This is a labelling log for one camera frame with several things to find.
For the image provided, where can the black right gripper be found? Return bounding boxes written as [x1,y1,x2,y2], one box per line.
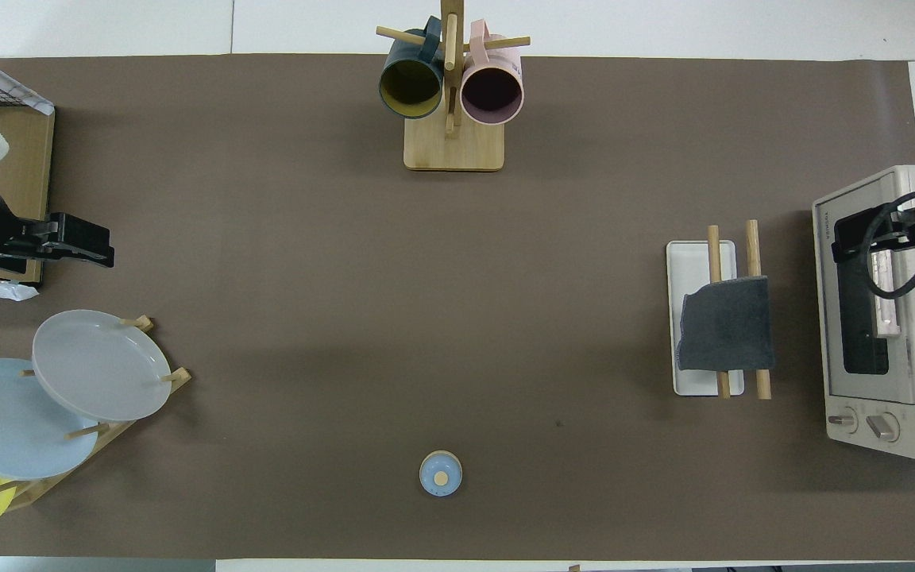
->
[832,200,915,264]

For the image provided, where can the purple and grey towel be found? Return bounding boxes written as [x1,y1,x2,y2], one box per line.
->
[675,275,778,373]

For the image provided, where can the white towel rack wooden bars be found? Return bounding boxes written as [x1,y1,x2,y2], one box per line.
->
[665,219,774,401]

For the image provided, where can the wooden plate rack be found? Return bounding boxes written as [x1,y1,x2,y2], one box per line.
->
[0,315,193,512]

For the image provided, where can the grey plate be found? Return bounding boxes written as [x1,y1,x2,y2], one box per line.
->
[31,309,173,423]

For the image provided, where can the white patterned cloth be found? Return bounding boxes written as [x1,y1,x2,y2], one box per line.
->
[0,41,56,117]

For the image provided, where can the light blue plate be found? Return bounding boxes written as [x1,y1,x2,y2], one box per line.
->
[0,357,100,481]

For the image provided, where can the brown table mat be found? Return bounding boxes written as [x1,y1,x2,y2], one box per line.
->
[0,53,915,562]

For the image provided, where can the dark teal mug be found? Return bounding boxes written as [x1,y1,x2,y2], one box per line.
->
[378,17,447,121]

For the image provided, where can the wooden mug tree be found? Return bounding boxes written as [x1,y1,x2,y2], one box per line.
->
[376,0,531,173]

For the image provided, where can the pink mug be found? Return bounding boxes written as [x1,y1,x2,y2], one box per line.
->
[459,20,525,127]

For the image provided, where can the blue call bell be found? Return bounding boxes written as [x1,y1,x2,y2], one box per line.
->
[419,450,464,499]

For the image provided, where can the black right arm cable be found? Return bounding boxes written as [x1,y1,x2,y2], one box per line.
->
[861,187,915,300]

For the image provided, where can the wooden box wire basket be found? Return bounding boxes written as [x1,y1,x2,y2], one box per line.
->
[0,59,56,288]

